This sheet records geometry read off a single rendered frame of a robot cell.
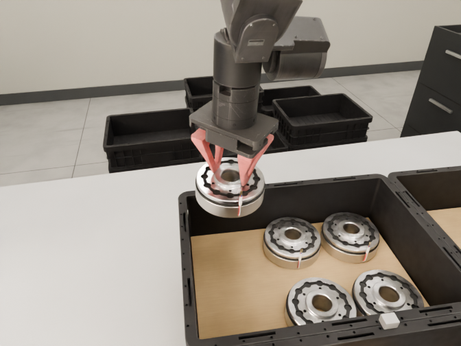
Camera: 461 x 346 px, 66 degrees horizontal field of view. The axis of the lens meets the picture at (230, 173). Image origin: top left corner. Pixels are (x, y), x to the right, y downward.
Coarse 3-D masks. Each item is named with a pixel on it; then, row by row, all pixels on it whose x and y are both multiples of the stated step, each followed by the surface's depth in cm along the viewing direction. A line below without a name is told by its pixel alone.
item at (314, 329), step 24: (192, 192) 64; (432, 240) 55; (456, 264) 51; (192, 288) 48; (192, 312) 45; (408, 312) 45; (432, 312) 45; (456, 312) 45; (192, 336) 42; (240, 336) 42; (264, 336) 42; (288, 336) 42
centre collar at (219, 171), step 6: (222, 168) 53; (228, 168) 54; (234, 168) 54; (216, 174) 52; (216, 180) 51; (222, 180) 51; (240, 180) 52; (222, 186) 51; (228, 186) 51; (234, 186) 51; (240, 186) 51
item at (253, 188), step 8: (224, 160) 56; (232, 160) 56; (200, 168) 54; (208, 168) 55; (256, 168) 55; (200, 176) 53; (208, 176) 53; (256, 176) 53; (200, 184) 51; (208, 184) 52; (216, 184) 51; (248, 184) 52; (256, 184) 52; (208, 192) 50; (216, 192) 51; (224, 192) 50; (232, 192) 50; (248, 192) 51; (256, 192) 50; (216, 200) 49; (224, 200) 49; (232, 200) 49; (248, 200) 50
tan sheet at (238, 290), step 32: (320, 224) 72; (192, 256) 65; (224, 256) 65; (256, 256) 65; (320, 256) 65; (384, 256) 65; (224, 288) 59; (256, 288) 59; (288, 288) 59; (416, 288) 59; (224, 320) 55; (256, 320) 55
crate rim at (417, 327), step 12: (408, 324) 43; (420, 324) 43; (432, 324) 44; (444, 324) 43; (456, 324) 43; (312, 336) 42; (324, 336) 42; (336, 336) 42; (348, 336) 42; (360, 336) 43; (372, 336) 42; (384, 336) 42; (396, 336) 42
